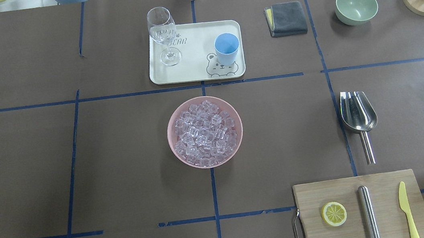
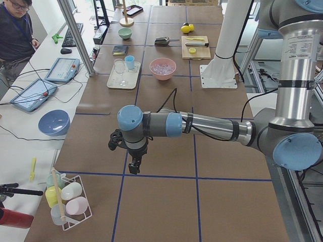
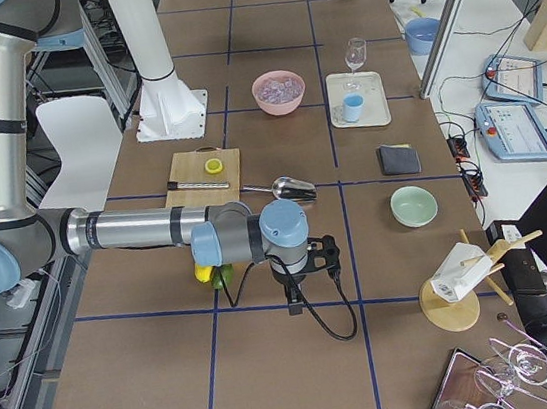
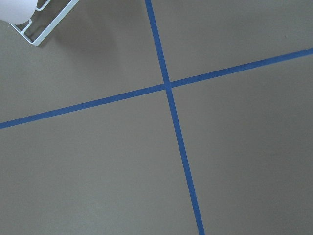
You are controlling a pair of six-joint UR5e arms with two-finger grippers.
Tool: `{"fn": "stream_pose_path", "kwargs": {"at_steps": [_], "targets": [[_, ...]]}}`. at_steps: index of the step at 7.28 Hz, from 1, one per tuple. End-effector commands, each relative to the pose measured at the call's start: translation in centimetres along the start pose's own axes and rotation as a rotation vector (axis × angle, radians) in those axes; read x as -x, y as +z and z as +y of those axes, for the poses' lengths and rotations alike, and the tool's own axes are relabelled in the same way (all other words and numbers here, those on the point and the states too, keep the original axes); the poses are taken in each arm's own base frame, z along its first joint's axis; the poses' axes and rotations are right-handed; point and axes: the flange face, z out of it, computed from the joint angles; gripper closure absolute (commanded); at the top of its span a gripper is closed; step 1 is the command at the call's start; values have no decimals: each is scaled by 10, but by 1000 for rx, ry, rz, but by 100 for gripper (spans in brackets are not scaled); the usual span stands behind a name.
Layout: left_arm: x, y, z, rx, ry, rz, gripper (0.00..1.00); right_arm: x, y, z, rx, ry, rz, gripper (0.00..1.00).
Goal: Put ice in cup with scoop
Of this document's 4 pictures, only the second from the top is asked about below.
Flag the wooden cutting board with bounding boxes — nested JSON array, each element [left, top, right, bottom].
[[181, 36, 211, 60]]

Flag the yellow cup in rack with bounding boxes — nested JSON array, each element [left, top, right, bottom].
[[45, 186, 58, 208]]

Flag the pink bowl of ice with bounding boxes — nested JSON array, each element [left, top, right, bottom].
[[149, 58, 177, 81]]

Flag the wooden stand round base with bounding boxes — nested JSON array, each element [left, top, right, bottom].
[[119, 0, 135, 27]]

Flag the clear cup in rack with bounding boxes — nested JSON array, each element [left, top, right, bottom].
[[50, 204, 66, 225]]

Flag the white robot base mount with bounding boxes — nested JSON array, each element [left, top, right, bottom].
[[200, 0, 253, 89]]

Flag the black keyboard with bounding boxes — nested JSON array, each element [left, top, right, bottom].
[[61, 23, 84, 48]]

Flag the yellow plastic knife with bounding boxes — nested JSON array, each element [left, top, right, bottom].
[[185, 37, 204, 41]]

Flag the blue bowl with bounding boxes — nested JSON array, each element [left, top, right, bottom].
[[38, 109, 70, 137]]

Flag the green clamp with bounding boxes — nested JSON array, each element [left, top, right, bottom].
[[51, 33, 64, 44]]

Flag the near teach pendant tablet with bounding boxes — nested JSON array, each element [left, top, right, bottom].
[[10, 78, 58, 112]]

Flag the aluminium frame post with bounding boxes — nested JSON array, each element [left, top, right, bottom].
[[57, 0, 95, 77]]

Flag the lemon half slice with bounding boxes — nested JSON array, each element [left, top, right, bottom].
[[189, 47, 196, 54]]

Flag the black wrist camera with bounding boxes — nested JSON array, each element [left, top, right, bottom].
[[107, 129, 126, 151]]

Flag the person in dark sweater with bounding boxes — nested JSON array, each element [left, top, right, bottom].
[[1, 0, 40, 81]]

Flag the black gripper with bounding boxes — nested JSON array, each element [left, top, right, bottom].
[[127, 144, 148, 174]]

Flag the red bottle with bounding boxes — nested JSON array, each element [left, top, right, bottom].
[[1, 208, 34, 229]]

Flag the cream serving tray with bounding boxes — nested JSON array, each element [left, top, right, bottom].
[[106, 61, 141, 90]]

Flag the clear wine glass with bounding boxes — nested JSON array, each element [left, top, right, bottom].
[[114, 59, 127, 87]]

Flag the grey folded cloth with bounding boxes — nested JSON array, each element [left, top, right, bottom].
[[113, 45, 129, 56]]

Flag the white wire cup rack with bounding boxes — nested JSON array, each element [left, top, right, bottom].
[[50, 168, 92, 231]]

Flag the yellow plastic fork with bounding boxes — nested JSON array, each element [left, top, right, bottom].
[[29, 157, 37, 181]]

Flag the black computer mouse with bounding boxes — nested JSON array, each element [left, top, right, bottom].
[[60, 48, 72, 54]]

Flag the far teach pendant tablet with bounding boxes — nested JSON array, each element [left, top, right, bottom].
[[45, 58, 80, 83]]

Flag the green cup in rack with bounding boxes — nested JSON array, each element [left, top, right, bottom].
[[46, 173, 65, 189]]

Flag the pink cup in rack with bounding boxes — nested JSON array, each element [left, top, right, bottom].
[[66, 197, 88, 215]]

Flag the white cup in rack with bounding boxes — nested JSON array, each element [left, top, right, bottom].
[[61, 182, 83, 201]]

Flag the stainless steel ice scoop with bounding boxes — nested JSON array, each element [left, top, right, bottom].
[[154, 37, 180, 46]]

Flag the teach pendant tablet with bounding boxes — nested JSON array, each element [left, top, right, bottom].
[[10, 78, 58, 112], [45, 58, 80, 83]]

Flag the yellow lemon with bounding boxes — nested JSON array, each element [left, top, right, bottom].
[[181, 25, 191, 34], [189, 24, 194, 32]]

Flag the light blue plastic cup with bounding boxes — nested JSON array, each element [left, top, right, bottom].
[[124, 55, 135, 70]]

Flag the green bowl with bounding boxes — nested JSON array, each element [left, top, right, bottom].
[[118, 27, 133, 40]]

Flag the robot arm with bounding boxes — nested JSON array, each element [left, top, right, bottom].
[[108, 1, 322, 174]]

